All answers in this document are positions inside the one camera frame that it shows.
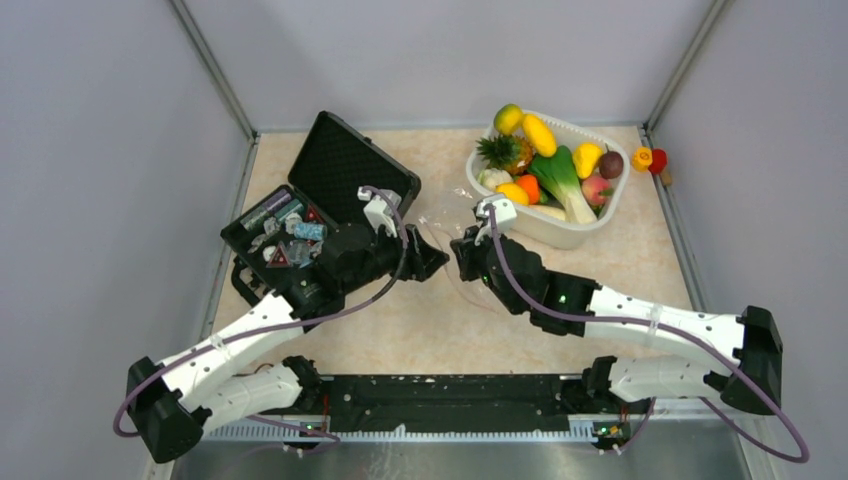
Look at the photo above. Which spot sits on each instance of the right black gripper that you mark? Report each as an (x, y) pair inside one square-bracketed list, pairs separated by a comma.
[(467, 251)]

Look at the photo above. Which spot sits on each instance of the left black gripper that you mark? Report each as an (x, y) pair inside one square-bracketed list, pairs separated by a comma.
[(418, 259)]

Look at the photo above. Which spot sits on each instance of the toy pineapple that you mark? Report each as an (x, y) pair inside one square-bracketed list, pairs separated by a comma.
[(510, 153)]

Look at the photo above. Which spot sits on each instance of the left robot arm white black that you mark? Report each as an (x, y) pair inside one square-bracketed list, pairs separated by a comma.
[(173, 402)]

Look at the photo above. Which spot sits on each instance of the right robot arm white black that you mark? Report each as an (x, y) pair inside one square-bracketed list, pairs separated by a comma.
[(735, 358)]

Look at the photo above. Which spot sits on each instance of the white oval plastic basket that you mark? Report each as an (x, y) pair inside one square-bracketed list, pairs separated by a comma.
[(547, 221)]

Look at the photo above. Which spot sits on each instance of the yellow toy lemon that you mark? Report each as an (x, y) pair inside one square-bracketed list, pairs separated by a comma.
[(514, 193)]

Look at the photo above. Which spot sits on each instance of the white toy cauliflower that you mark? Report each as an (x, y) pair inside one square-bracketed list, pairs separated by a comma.
[(491, 178)]

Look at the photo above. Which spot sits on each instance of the orange toy carrot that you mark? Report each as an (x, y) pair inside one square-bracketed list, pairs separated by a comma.
[(529, 184)]

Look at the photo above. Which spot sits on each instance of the green toy bok choy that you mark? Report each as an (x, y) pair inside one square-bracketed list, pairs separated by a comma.
[(557, 175)]

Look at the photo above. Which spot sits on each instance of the pink toy peach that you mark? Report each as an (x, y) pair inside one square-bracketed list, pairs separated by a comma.
[(596, 190)]

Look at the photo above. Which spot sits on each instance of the black poker chip case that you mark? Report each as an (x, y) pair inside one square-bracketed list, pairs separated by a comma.
[(309, 239)]

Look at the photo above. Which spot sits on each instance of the yellow-green toy mango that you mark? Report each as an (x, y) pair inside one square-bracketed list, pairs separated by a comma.
[(508, 119)]

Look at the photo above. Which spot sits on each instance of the yellow toy bell pepper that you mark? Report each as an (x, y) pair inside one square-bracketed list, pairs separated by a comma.
[(585, 159)]

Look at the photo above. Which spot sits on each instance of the dark purple toy fruit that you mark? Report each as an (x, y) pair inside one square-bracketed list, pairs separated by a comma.
[(610, 165)]

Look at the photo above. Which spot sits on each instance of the orange toy piece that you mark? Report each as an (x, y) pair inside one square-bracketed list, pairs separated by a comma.
[(642, 159)]

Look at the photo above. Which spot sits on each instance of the red toy piece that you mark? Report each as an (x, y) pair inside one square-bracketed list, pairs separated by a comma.
[(659, 161)]

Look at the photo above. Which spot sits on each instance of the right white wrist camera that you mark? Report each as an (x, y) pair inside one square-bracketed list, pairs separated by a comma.
[(496, 214)]

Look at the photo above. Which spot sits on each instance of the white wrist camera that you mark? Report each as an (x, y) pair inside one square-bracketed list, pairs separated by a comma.
[(496, 214), (379, 209)]

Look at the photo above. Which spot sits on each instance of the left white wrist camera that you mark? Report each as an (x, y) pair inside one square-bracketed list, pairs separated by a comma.
[(379, 209)]

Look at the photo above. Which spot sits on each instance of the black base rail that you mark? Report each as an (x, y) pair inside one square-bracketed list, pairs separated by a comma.
[(442, 404)]

